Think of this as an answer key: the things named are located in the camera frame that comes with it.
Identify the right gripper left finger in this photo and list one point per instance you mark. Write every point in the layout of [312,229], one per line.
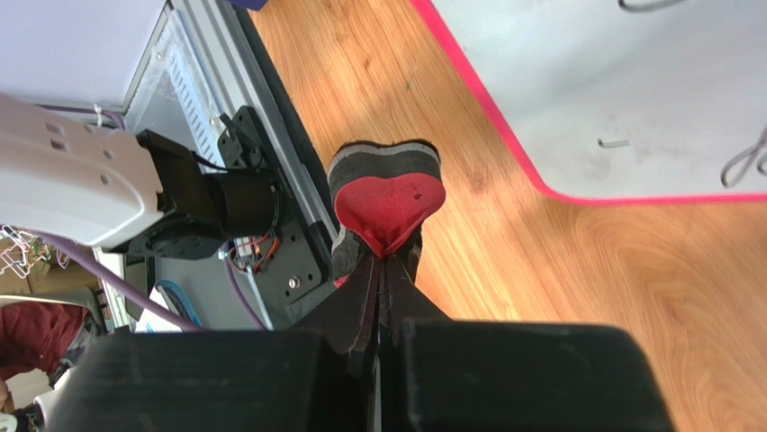
[343,389]

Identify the pink-framed whiteboard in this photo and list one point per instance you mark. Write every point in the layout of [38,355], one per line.
[619,102]

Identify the red heart-shaped eraser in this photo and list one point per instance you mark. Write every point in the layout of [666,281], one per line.
[381,194]

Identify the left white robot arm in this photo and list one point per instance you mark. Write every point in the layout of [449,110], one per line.
[141,194]

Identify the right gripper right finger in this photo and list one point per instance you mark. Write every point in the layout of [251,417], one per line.
[400,299]

